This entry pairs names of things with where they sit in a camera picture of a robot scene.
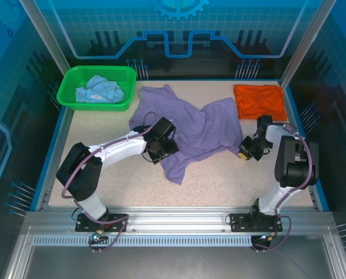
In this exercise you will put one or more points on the light blue t-shirt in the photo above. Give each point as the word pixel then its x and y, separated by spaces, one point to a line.
pixel 103 90

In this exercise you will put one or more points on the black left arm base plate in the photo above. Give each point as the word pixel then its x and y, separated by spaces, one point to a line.
pixel 85 226

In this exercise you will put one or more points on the green plastic basket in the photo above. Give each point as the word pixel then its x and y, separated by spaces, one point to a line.
pixel 66 96

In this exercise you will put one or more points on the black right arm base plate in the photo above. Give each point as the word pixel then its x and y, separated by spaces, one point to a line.
pixel 239 223

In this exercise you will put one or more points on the purple t-shirt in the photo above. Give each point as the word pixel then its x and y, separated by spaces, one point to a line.
pixel 213 125

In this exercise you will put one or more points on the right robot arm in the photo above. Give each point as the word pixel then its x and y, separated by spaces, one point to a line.
pixel 295 165

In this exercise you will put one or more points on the blue edged side rail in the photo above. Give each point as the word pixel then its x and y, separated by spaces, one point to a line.
pixel 61 139

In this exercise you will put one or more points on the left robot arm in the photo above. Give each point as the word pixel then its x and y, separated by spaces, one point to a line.
pixel 82 174

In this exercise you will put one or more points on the aluminium mounting rail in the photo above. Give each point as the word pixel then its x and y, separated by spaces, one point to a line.
pixel 175 221

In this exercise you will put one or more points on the metal plug with green light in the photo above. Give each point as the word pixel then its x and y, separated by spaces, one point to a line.
pixel 97 234

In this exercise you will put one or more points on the aluminium frame post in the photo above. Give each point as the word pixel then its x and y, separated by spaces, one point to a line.
pixel 50 37
pixel 305 37

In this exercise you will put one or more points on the orange folded t-shirt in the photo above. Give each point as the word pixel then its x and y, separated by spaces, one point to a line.
pixel 261 101

